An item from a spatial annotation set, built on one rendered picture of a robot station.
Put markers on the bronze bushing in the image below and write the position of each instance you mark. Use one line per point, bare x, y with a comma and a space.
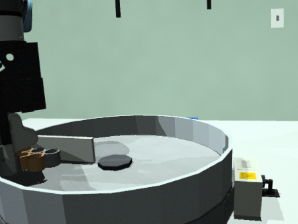
23, 160
36, 164
27, 149

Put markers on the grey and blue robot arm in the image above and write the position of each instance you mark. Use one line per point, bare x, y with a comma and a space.
15, 19

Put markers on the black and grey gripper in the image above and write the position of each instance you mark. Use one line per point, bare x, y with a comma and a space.
25, 95

